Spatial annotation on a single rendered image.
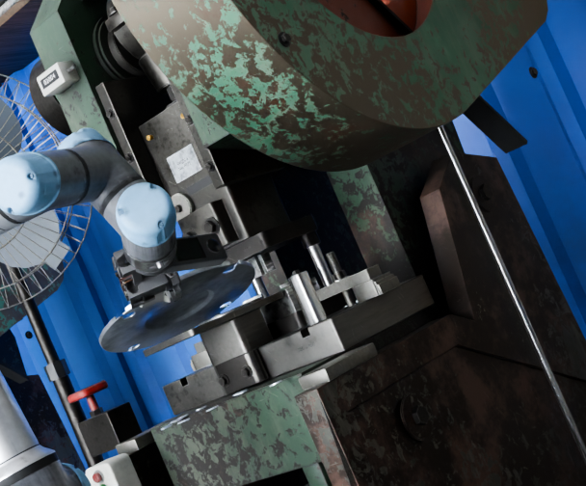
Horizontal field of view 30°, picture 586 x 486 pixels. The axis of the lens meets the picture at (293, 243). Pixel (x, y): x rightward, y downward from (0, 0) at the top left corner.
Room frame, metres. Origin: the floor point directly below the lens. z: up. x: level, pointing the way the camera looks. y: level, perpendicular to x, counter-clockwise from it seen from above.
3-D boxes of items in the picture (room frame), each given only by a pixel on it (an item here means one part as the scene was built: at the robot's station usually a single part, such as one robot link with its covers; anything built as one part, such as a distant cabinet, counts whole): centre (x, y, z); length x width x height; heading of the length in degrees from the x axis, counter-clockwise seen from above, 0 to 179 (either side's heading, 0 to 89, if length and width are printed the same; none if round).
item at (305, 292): (1.88, 0.01, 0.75); 0.03 x 0.03 x 0.10; 51
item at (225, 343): (1.95, 0.18, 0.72); 0.25 x 0.14 x 0.14; 141
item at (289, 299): (2.09, 0.07, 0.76); 0.15 x 0.09 x 0.05; 51
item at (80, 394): (2.12, 0.47, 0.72); 0.07 x 0.06 x 0.08; 141
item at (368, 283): (1.98, -0.06, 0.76); 0.17 x 0.06 x 0.10; 51
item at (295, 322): (2.09, 0.07, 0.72); 0.20 x 0.16 x 0.03; 51
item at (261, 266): (2.08, 0.08, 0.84); 0.05 x 0.03 x 0.04; 51
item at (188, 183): (2.06, 0.10, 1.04); 0.17 x 0.15 x 0.30; 141
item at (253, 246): (2.09, 0.07, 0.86); 0.20 x 0.16 x 0.05; 51
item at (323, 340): (2.09, 0.07, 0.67); 0.45 x 0.30 x 0.06; 51
